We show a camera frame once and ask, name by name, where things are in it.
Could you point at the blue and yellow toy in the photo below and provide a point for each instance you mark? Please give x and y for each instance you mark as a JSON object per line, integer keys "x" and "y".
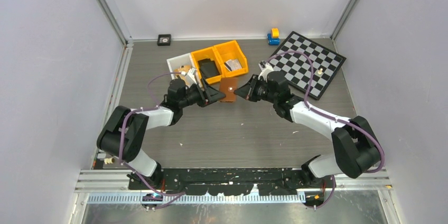
{"x": 273, "y": 37}

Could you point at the small black square box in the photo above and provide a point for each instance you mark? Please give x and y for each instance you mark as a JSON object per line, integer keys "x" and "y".
{"x": 164, "y": 40}

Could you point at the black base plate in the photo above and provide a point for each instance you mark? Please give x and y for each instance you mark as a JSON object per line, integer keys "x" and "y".
{"x": 229, "y": 181}

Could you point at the white plastic bin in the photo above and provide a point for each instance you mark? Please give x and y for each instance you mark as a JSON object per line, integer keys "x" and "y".
{"x": 185, "y": 59}

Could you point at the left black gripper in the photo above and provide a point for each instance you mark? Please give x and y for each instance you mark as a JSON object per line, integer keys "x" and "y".
{"x": 212, "y": 95}

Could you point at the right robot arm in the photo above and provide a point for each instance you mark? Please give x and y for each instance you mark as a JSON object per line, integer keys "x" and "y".
{"x": 355, "y": 147}

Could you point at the yellow bin with cards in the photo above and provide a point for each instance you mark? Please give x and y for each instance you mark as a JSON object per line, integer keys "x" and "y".
{"x": 232, "y": 50}

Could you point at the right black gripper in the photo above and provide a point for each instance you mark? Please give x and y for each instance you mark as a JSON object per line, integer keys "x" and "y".
{"x": 247, "y": 92}

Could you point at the black wallet in bin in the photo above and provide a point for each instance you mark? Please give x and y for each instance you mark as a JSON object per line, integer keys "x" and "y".
{"x": 208, "y": 68}

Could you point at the yellow bin with black item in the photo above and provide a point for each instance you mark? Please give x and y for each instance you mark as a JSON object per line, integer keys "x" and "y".
{"x": 208, "y": 53}

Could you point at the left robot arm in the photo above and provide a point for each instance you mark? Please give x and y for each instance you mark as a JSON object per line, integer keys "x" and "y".
{"x": 123, "y": 134}

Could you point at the black and white chessboard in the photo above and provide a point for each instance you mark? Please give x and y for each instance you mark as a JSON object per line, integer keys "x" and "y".
{"x": 299, "y": 58}

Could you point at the brown leather card holder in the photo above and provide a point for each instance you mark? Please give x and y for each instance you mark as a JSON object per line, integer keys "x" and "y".
{"x": 228, "y": 86}

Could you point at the brown items in white bin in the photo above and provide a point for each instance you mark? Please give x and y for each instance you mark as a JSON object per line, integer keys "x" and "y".
{"x": 182, "y": 71}

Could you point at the small cream peg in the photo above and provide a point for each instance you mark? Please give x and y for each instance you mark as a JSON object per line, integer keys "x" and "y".
{"x": 109, "y": 160}

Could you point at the cards in yellow bin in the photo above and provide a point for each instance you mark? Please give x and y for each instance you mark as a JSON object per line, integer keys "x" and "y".
{"x": 233, "y": 65}

